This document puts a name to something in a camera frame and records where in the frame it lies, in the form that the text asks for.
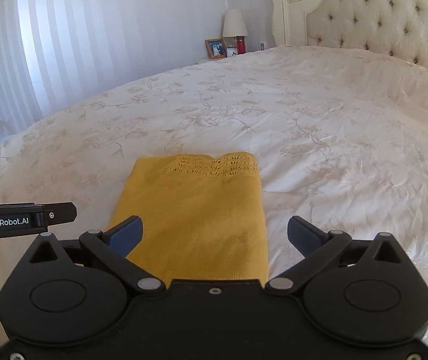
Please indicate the wooden photo frame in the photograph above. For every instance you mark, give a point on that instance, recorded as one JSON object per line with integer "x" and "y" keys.
{"x": 215, "y": 48}

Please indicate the white vertical blinds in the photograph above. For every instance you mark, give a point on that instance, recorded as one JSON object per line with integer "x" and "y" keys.
{"x": 30, "y": 45}

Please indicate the cream floral bedspread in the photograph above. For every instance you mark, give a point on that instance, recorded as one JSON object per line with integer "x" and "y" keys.
{"x": 348, "y": 138}

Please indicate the cream tufted headboard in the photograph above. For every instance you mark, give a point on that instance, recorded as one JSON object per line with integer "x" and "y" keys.
{"x": 386, "y": 15}

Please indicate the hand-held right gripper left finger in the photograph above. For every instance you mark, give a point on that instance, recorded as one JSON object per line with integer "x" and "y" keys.
{"x": 127, "y": 234}

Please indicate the red bottle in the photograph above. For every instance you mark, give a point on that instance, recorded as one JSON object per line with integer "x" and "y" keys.
{"x": 240, "y": 46}

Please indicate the yellow knit sweater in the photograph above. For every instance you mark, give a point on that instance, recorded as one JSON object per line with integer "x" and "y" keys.
{"x": 199, "y": 213}

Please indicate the white shade table lamp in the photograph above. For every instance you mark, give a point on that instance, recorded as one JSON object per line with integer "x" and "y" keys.
{"x": 234, "y": 24}

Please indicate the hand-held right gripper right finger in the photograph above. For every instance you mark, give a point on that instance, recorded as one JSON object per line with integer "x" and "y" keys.
{"x": 304, "y": 234}

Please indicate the small white clock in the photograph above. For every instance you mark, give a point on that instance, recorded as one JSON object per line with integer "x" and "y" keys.
{"x": 232, "y": 52}

